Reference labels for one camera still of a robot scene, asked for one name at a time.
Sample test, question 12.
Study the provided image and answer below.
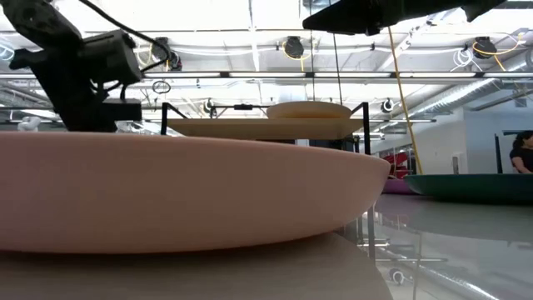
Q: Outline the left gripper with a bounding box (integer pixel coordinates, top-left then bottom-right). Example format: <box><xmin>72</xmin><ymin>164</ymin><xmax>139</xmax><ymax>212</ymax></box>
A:
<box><xmin>7</xmin><ymin>45</ymin><xmax>142</xmax><ymax>133</ymax></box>

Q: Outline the peach pink plate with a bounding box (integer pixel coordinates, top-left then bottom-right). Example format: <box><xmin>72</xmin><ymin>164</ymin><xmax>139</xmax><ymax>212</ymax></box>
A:
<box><xmin>0</xmin><ymin>131</ymin><xmax>391</xmax><ymax>254</ymax></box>

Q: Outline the magenta plate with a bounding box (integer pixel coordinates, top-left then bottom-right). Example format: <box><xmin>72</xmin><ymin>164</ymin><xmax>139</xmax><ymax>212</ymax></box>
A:
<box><xmin>381</xmin><ymin>177</ymin><xmax>418</xmax><ymax>196</ymax></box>

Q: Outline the teal plate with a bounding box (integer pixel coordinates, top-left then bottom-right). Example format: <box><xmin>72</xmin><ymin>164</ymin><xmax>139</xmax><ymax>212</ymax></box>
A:
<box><xmin>402</xmin><ymin>172</ymin><xmax>533</xmax><ymax>206</ymax></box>

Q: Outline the white object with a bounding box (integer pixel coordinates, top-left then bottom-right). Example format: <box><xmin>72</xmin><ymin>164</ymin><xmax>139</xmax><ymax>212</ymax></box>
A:
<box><xmin>17</xmin><ymin>115</ymin><xmax>43</xmax><ymax>133</ymax></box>

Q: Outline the long ceiling light strip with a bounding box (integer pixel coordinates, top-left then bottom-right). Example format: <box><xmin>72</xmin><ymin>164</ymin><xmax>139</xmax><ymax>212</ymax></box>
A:
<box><xmin>141</xmin><ymin>71</ymin><xmax>533</xmax><ymax>81</ymax></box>

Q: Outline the lavender plate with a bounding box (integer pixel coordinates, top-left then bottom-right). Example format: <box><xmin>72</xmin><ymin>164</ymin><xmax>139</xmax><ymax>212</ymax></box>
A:
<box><xmin>266</xmin><ymin>100</ymin><xmax>353</xmax><ymax>120</ymax></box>

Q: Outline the red object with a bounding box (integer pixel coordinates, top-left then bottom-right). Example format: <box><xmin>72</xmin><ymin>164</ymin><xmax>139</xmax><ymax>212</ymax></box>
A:
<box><xmin>381</xmin><ymin>151</ymin><xmax>412</xmax><ymax>180</ymax></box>

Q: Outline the person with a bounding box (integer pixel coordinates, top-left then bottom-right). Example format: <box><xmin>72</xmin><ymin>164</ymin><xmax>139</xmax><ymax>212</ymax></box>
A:
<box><xmin>509</xmin><ymin>130</ymin><xmax>533</xmax><ymax>175</ymax></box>

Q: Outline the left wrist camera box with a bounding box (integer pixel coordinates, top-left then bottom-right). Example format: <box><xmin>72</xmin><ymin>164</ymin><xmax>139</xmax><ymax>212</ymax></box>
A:
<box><xmin>77</xmin><ymin>28</ymin><xmax>143</xmax><ymax>88</ymax></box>

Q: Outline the long black cable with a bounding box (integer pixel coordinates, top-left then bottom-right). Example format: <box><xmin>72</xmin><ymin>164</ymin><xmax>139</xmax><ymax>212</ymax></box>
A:
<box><xmin>331</xmin><ymin>32</ymin><xmax>344</xmax><ymax>106</ymax></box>

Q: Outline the silver ceiling duct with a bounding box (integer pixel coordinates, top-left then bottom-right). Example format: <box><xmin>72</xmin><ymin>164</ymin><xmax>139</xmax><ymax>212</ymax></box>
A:
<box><xmin>410</xmin><ymin>53</ymin><xmax>533</xmax><ymax>123</ymax></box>

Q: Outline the hanging cable loop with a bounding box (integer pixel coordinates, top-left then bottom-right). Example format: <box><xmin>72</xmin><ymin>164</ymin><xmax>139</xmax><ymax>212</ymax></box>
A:
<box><xmin>151</xmin><ymin>79</ymin><xmax>172</xmax><ymax>95</ymax></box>

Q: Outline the yellow cable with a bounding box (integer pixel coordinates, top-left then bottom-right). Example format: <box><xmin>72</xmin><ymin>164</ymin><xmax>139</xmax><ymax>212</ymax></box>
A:
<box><xmin>386</xmin><ymin>27</ymin><xmax>424</xmax><ymax>175</ymax></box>

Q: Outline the dark upright post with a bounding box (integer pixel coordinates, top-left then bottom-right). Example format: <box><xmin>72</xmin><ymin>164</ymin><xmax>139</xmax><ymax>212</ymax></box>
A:
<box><xmin>494</xmin><ymin>132</ymin><xmax>504</xmax><ymax>175</ymax></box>

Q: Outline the wooden shelf black frame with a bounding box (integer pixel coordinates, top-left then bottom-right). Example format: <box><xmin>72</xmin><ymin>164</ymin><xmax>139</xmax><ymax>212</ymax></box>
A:
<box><xmin>161</xmin><ymin>101</ymin><xmax>376</xmax><ymax>234</ymax></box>

